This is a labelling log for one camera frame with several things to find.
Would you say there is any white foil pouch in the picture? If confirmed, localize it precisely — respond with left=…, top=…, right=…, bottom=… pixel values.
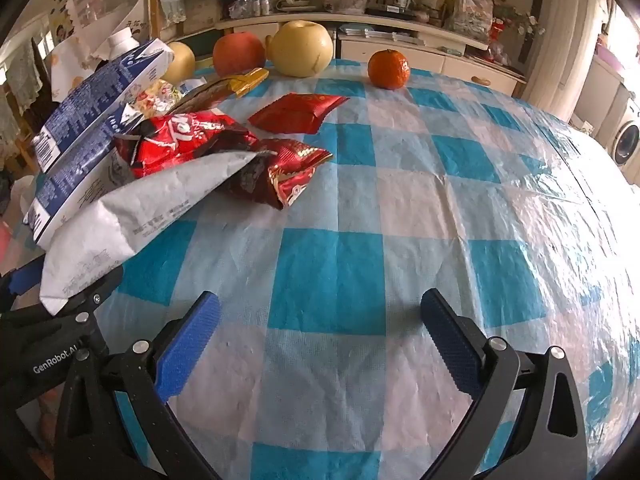
left=39, top=151, right=271, bottom=316

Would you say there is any blue white milk carton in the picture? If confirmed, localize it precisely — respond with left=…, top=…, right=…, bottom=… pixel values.
left=24, top=39, right=175, bottom=249

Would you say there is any red coffee snack bag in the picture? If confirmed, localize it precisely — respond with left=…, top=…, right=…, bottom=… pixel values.
left=114, top=110, right=257, bottom=179

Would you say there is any colourful candy bag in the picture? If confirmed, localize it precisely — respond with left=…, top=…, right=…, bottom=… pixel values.
left=132, top=79, right=183, bottom=119

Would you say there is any red gold patterned wrapper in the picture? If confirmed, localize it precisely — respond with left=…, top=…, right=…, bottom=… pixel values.
left=221, top=138, right=332, bottom=210

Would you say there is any gold brown wrapper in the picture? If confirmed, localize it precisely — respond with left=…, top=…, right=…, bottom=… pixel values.
left=168, top=67, right=269, bottom=115

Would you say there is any small red snack packet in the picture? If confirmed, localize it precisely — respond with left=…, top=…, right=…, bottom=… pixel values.
left=248, top=93, right=347, bottom=134

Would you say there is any blue white checkered tablecloth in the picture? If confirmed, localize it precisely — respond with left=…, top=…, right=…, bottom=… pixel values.
left=96, top=61, right=639, bottom=479

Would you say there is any small brown pear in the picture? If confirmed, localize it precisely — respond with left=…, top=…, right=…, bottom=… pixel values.
left=162, top=41, right=195, bottom=84

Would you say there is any white plastic milk bottle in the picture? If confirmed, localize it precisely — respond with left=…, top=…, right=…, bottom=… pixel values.
left=107, top=27, right=140, bottom=61

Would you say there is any mesh food cover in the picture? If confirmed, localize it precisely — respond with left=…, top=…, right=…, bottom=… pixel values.
left=50, top=0, right=150, bottom=103

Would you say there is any red apple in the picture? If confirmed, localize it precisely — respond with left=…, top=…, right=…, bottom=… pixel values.
left=213, top=32, right=266, bottom=77

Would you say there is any washing machine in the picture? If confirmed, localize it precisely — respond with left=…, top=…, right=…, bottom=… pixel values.
left=606, top=99, right=639, bottom=185

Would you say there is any large yellow pear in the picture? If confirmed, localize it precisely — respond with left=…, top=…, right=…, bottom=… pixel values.
left=265, top=20, right=334, bottom=78

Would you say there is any white tv cabinet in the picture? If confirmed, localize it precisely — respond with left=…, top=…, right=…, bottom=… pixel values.
left=175, top=12, right=526, bottom=96

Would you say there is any orange tangerine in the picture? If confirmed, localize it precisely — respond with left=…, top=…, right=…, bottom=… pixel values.
left=368, top=49, right=410, bottom=90

